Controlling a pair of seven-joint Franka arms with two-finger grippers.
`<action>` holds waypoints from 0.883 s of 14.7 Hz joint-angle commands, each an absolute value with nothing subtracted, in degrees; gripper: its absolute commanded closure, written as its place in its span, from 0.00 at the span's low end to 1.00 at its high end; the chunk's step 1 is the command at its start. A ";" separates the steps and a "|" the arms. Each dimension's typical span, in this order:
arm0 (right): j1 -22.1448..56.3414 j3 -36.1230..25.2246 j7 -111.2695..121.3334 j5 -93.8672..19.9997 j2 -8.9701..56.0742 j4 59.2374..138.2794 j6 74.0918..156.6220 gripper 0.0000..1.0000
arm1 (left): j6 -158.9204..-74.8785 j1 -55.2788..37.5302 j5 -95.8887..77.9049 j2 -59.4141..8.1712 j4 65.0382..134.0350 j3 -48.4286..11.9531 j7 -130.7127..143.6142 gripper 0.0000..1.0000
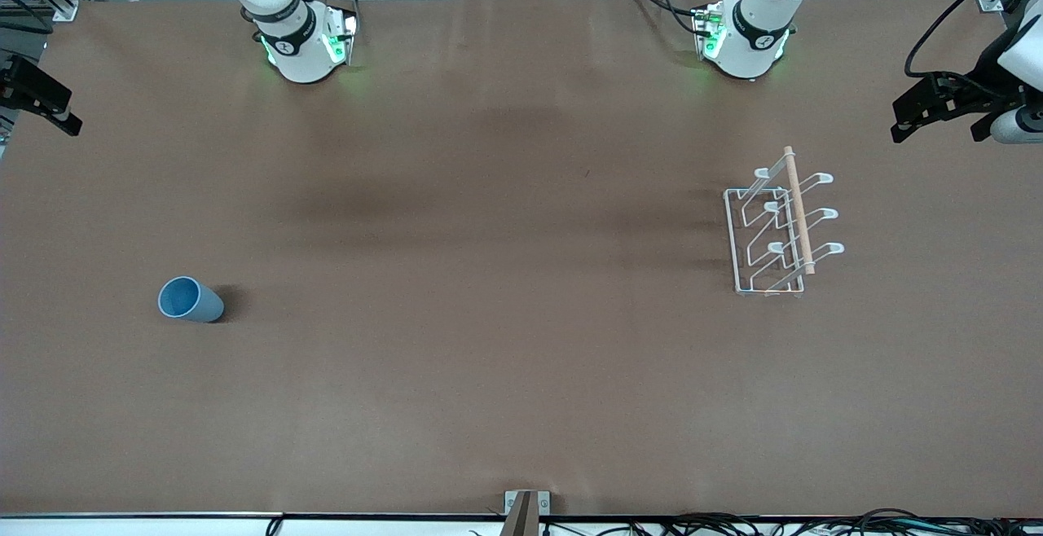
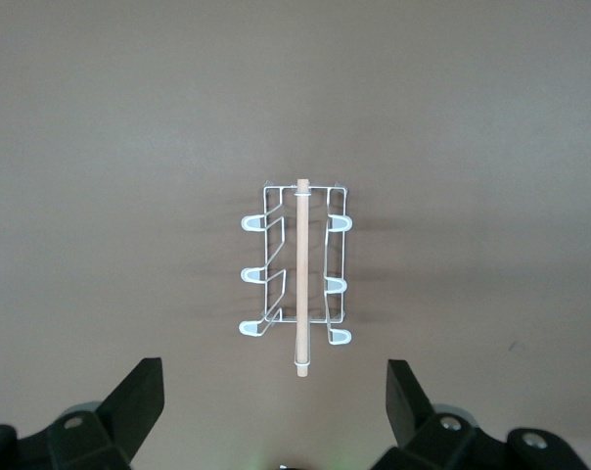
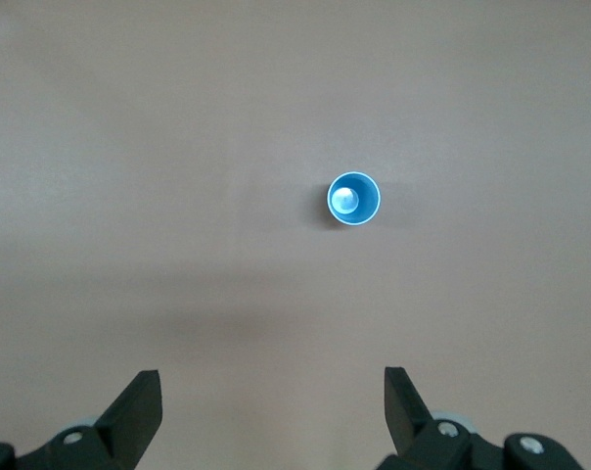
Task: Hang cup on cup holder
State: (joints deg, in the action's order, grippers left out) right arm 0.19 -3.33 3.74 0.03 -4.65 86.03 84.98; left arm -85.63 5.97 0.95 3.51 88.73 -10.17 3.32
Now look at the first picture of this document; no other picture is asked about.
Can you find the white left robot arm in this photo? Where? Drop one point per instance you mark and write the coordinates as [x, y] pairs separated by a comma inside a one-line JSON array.
[[754, 35]]

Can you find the blue plastic cup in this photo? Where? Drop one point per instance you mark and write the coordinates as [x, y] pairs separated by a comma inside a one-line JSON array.
[[189, 300]]

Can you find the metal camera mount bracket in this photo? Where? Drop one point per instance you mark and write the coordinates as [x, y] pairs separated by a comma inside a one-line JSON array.
[[525, 507]]

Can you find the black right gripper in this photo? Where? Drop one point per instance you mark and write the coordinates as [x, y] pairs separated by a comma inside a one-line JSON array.
[[18, 80]]

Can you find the brown table cover sheet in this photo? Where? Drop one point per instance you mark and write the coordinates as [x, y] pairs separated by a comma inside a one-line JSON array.
[[521, 332]]

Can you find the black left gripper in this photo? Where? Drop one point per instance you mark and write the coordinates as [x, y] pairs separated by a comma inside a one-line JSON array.
[[980, 85]]

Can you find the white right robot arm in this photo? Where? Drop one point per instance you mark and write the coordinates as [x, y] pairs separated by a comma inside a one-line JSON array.
[[300, 55]]

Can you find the silver arm base connector plate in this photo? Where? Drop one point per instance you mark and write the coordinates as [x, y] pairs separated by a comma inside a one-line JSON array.
[[707, 31], [341, 39]]

